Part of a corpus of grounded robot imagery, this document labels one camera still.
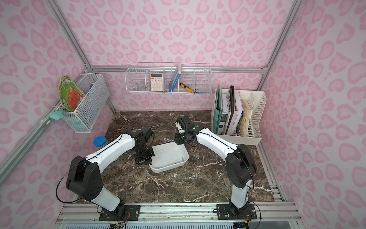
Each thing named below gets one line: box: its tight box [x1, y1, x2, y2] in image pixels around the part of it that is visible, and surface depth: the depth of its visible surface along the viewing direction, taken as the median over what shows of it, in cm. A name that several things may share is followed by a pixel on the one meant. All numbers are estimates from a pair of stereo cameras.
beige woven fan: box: [239, 98, 253, 137], surface depth 93 cm
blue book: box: [168, 63, 182, 94], surface depth 90 cm
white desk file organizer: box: [210, 88, 267, 146], surface depth 94 cm
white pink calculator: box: [150, 72, 164, 92], surface depth 97 cm
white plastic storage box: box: [148, 141, 190, 174], surface depth 92 cm
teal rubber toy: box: [50, 109, 65, 121], surface depth 64 cm
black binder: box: [224, 85, 235, 136], surface depth 90 cm
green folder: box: [212, 84, 224, 135], surface depth 84 cm
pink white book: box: [226, 92, 244, 136], surface depth 89 cm
